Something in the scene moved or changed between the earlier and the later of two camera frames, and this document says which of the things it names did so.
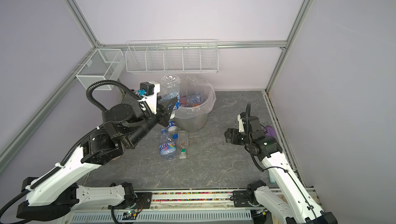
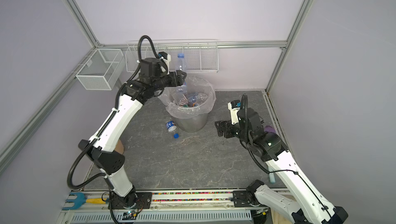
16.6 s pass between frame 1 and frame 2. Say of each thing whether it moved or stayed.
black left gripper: moved
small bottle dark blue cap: stayed
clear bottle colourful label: moved
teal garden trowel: stayed
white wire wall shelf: stayed
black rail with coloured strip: stayed
